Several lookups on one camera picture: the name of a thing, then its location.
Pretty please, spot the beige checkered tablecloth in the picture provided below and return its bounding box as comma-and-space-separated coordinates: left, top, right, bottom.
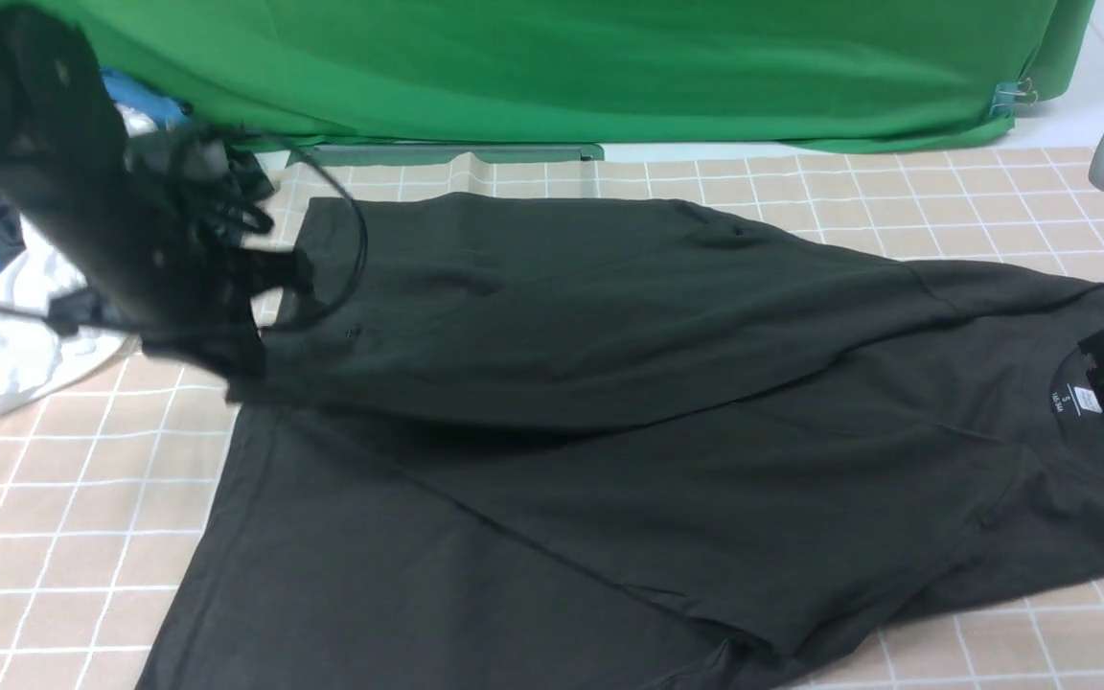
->
0, 148, 1104, 689

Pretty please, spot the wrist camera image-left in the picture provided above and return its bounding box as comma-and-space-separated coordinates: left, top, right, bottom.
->
126, 129, 231, 182

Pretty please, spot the dark gray long-sleeved shirt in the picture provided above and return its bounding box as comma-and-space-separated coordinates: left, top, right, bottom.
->
139, 194, 1104, 689

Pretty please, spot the white crumpled shirt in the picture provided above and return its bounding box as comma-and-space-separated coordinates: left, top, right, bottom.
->
0, 100, 160, 417

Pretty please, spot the binder clip on backdrop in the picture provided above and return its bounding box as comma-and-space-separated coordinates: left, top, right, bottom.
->
987, 78, 1040, 118

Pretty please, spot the green backdrop cloth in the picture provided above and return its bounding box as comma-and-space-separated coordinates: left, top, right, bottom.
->
45, 1, 1093, 153

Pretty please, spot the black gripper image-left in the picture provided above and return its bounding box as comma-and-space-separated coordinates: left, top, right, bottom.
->
44, 182, 315, 403

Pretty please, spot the dark teal crumpled shirt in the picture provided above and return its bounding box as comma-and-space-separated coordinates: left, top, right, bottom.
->
3, 146, 275, 332

